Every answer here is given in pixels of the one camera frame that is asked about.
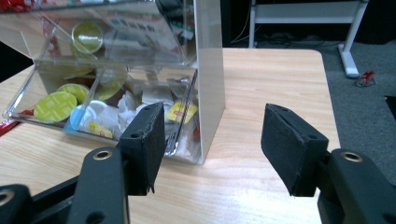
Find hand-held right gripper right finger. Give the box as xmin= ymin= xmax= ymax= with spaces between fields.
xmin=260 ymin=103 xmax=330 ymax=198

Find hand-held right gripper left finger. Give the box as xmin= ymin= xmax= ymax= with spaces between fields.
xmin=117 ymin=102 xmax=166 ymax=197

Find clear acrylic organizer box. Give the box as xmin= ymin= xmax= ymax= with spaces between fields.
xmin=2 ymin=0 xmax=227 ymax=165

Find white crumpled packets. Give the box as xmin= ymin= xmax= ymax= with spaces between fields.
xmin=106 ymin=91 xmax=148 ymax=142

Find small yellow packet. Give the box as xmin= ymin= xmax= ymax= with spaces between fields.
xmin=87 ymin=120 xmax=114 ymax=140

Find yellow tea bag packet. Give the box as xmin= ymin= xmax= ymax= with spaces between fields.
xmin=165 ymin=101 xmax=199 ymax=125

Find white creamer cup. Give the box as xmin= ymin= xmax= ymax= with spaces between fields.
xmin=69 ymin=99 xmax=108 ymax=132

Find green lid capsule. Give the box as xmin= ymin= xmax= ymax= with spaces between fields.
xmin=95 ymin=68 xmax=129 ymax=102
xmin=56 ymin=83 xmax=91 ymax=105
xmin=33 ymin=91 xmax=78 ymax=123
xmin=71 ymin=21 xmax=105 ymax=55

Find dark object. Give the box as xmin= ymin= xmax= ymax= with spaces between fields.
xmin=384 ymin=95 xmax=396 ymax=121

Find red snack packet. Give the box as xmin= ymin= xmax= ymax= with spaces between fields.
xmin=0 ymin=108 xmax=35 ymax=137

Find red packets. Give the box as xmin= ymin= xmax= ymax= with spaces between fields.
xmin=0 ymin=0 xmax=35 ymax=13

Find red object with ring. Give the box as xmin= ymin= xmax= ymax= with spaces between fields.
xmin=355 ymin=70 xmax=376 ymax=88

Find dark floor cables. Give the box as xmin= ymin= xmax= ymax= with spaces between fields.
xmin=231 ymin=30 xmax=342 ymax=49

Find white desk frame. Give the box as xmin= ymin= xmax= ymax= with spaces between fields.
xmin=248 ymin=0 xmax=371 ymax=79

